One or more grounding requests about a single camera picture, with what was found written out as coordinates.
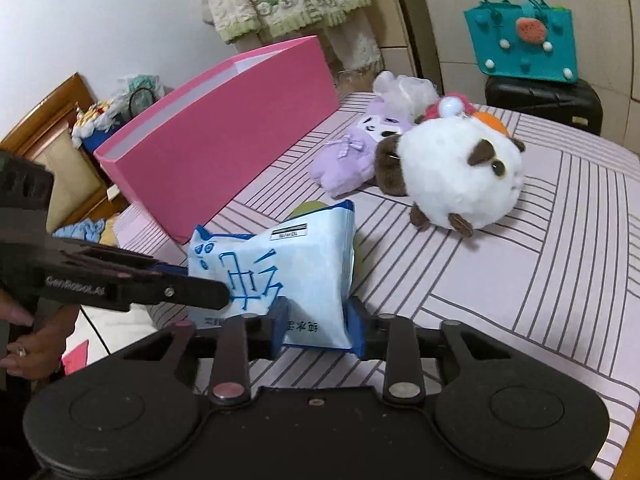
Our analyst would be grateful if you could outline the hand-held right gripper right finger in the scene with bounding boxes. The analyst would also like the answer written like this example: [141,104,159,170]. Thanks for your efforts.
[347,296,523,407]

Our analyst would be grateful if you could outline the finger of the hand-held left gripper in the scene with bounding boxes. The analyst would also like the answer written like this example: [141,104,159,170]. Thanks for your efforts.
[114,271,232,312]
[75,249,190,278]

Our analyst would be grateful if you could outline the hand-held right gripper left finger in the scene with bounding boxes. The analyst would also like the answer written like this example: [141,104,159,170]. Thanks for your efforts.
[119,298,292,407]

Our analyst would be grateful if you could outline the blue and white tissue pack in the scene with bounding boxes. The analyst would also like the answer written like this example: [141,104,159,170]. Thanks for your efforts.
[187,199,357,350]

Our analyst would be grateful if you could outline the pink storage box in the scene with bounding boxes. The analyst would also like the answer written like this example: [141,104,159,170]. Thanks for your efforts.
[94,36,341,245]

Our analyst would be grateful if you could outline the purple plush toy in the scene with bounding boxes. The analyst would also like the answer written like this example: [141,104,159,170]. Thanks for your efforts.
[312,99,416,198]

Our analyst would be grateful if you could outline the white round plush toy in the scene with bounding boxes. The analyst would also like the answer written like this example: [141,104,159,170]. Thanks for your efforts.
[375,110,527,238]

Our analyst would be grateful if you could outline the orange soft ball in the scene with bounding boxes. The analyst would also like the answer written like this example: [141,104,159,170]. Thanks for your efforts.
[470,111,511,137]

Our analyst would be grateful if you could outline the person's left hand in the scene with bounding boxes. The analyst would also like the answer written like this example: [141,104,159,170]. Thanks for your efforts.
[0,291,82,379]

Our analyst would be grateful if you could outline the blue cloth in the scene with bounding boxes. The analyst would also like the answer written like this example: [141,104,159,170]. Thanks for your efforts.
[52,218,107,247]

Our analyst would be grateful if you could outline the green round object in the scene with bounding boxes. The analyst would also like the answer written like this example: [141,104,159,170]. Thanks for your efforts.
[291,200,332,217]

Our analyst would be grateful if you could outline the striped bed sheet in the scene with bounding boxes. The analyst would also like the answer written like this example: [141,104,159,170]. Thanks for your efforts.
[112,91,640,480]

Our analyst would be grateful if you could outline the yellow and white bag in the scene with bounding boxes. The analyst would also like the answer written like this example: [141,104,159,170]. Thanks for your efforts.
[71,101,125,147]

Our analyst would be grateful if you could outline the white plastic bag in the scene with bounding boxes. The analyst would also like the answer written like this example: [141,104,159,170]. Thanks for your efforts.
[117,74,167,111]

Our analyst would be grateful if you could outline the cream fleece pajama pants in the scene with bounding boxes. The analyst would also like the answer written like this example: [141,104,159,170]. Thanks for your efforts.
[320,15,385,75]

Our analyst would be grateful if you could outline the cream fleece pajama top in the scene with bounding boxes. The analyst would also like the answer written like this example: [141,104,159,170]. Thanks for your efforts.
[200,0,373,44]

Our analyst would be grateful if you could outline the black suitcase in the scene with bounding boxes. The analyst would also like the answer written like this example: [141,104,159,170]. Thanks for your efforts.
[484,76,603,136]

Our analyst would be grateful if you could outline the teal felt handbag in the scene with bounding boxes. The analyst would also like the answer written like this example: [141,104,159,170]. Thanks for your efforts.
[464,0,580,82]

